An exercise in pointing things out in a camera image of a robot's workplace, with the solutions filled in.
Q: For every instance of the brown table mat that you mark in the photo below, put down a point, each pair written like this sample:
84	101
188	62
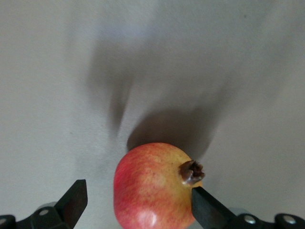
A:
47	71

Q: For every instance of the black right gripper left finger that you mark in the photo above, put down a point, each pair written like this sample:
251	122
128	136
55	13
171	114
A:
69	205

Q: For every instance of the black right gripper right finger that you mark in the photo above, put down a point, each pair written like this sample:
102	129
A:
209	207

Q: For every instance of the red yellow pomegranate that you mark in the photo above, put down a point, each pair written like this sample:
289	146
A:
150	188

